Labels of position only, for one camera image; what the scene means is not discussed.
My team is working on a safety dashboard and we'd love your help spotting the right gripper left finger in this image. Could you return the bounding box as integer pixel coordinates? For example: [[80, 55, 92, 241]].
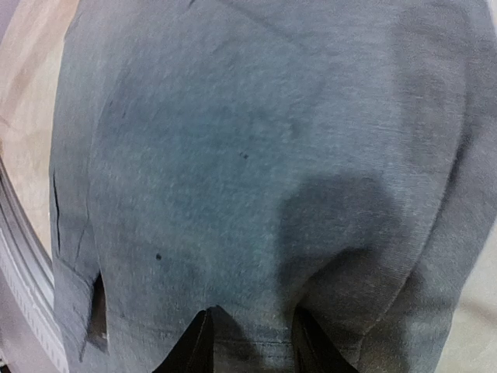
[[153, 309, 214, 373]]

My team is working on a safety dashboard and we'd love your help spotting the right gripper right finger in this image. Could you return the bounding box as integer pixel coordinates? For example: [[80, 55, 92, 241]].
[[291, 309, 358, 373]]

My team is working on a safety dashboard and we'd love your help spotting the grey blue button shirt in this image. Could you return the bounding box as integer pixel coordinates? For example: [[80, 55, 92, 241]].
[[50, 1, 496, 372]]

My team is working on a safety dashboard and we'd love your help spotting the aluminium front rail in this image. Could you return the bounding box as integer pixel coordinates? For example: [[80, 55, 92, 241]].
[[1, 166, 69, 372]]

